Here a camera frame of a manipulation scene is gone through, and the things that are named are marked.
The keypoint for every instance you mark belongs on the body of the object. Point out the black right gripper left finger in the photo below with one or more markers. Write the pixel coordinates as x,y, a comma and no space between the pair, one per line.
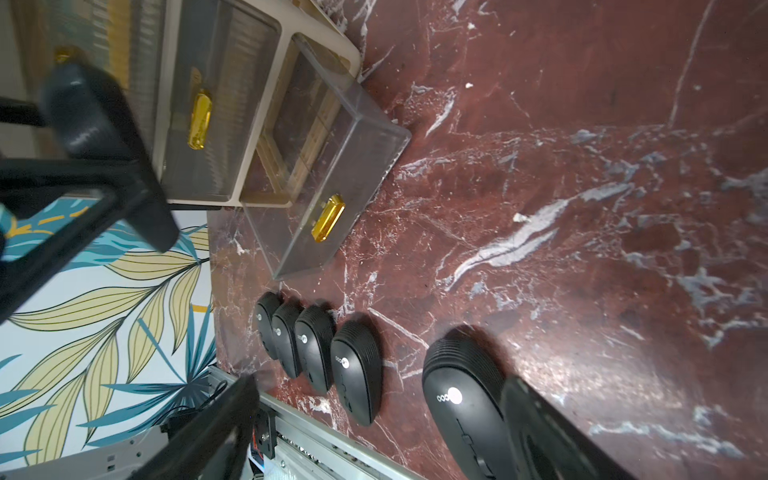
214,444

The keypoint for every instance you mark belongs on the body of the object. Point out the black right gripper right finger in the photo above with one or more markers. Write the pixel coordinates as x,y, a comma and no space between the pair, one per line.
545,444

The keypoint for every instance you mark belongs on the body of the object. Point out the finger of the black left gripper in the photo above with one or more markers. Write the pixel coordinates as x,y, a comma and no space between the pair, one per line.
87,111

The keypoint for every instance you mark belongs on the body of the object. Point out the black computer mouse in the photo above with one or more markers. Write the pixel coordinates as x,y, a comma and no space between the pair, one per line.
314,331
462,387
358,370
265,307
283,324

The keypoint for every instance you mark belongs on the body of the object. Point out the clear drawer gold handle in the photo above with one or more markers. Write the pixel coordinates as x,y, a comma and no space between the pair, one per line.
323,153
123,38
225,52

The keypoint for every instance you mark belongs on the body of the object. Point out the beige drawer organizer cabinet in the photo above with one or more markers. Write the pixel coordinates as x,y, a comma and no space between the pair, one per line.
27,56

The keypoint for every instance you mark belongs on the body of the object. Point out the clear bottom drawer gold handle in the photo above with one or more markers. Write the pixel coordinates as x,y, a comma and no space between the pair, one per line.
323,153

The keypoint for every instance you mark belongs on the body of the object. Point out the clear top drawer gold handle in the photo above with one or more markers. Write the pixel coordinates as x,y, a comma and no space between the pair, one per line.
123,38

